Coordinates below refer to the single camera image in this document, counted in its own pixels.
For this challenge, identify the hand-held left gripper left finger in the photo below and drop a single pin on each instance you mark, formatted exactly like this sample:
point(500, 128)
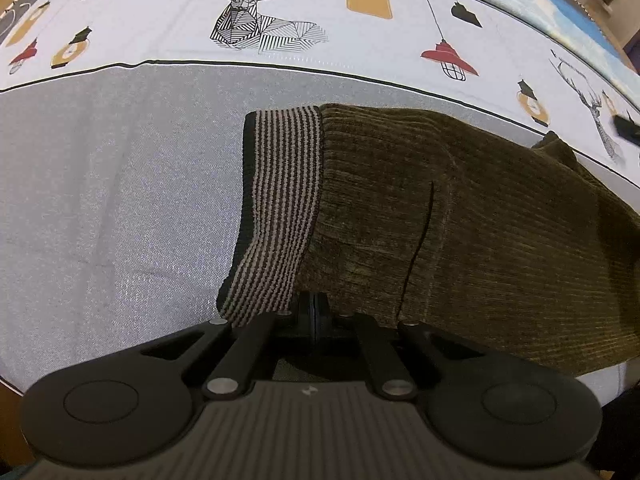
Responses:
point(250, 350)

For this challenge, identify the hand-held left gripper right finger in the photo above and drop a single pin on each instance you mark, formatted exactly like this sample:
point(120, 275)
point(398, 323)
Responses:
point(380, 355)

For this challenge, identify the dark olive knitted sweater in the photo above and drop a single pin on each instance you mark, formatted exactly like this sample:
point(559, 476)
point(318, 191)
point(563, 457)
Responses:
point(450, 210)

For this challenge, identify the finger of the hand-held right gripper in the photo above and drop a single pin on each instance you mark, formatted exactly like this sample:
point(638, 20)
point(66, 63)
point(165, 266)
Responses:
point(629, 129)

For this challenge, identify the printed deer bed sheet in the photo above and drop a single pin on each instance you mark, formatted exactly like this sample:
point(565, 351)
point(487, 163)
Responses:
point(125, 185)

